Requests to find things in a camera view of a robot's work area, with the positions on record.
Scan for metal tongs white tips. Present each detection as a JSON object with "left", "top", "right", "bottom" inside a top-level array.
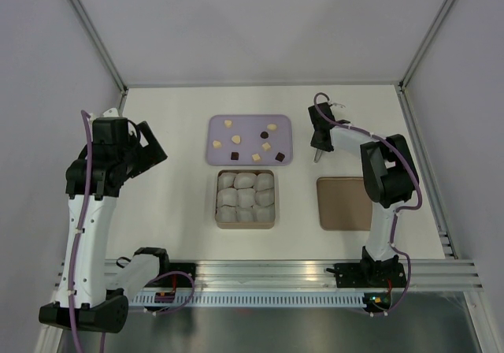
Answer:
[{"left": 313, "top": 149, "right": 323, "bottom": 163}]

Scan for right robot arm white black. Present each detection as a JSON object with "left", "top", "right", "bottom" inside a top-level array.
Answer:
[{"left": 308, "top": 102, "right": 422, "bottom": 288}]

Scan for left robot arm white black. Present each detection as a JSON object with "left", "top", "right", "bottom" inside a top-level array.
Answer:
[{"left": 39, "top": 108, "right": 172, "bottom": 333}]

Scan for dark square chocolate right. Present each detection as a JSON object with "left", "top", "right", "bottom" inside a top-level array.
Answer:
[{"left": 275, "top": 152, "right": 285, "bottom": 162}]

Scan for gold chocolate tin box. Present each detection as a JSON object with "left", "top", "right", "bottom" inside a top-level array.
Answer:
[{"left": 214, "top": 169, "right": 278, "bottom": 230}]

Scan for gold tin lid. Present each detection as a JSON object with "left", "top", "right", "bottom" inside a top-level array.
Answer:
[{"left": 316, "top": 176, "right": 372, "bottom": 232}]

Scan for white paper cup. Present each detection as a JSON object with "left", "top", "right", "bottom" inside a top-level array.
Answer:
[
  {"left": 217, "top": 188, "right": 238, "bottom": 208},
  {"left": 237, "top": 188, "right": 256, "bottom": 208},
  {"left": 255, "top": 188, "right": 275, "bottom": 207},
  {"left": 217, "top": 172, "right": 236, "bottom": 191},
  {"left": 254, "top": 173, "right": 275, "bottom": 191},
  {"left": 235, "top": 207, "right": 256, "bottom": 224},
  {"left": 216, "top": 206, "right": 237, "bottom": 223},
  {"left": 233, "top": 172, "right": 257, "bottom": 189},
  {"left": 254, "top": 204, "right": 275, "bottom": 223}
]

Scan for lavender plastic tray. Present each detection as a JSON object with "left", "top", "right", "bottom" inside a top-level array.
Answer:
[{"left": 206, "top": 114, "right": 293, "bottom": 166}]

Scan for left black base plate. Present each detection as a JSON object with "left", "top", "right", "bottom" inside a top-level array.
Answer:
[{"left": 145, "top": 262, "right": 197, "bottom": 289}]

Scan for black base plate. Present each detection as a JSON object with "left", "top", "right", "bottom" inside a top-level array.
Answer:
[
  {"left": 325, "top": 262, "right": 407, "bottom": 288},
  {"left": 145, "top": 262, "right": 197, "bottom": 289}
]

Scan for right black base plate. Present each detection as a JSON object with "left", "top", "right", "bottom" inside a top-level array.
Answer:
[{"left": 325, "top": 262, "right": 407, "bottom": 288}]

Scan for white slotted cable duct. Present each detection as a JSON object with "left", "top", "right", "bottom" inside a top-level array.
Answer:
[{"left": 129, "top": 291, "right": 365, "bottom": 308}]

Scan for left aluminium frame post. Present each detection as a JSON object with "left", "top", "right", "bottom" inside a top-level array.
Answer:
[{"left": 67, "top": 0, "right": 128, "bottom": 95}]

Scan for aluminium frame post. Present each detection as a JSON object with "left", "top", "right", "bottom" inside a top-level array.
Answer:
[
  {"left": 67, "top": 0, "right": 128, "bottom": 95},
  {"left": 396, "top": 0, "right": 458, "bottom": 92}
]

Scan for aluminium mounting rail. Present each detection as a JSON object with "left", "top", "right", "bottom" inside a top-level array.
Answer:
[{"left": 195, "top": 259, "right": 483, "bottom": 292}]

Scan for right aluminium frame post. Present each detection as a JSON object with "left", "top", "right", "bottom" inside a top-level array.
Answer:
[{"left": 396, "top": 0, "right": 458, "bottom": 92}]

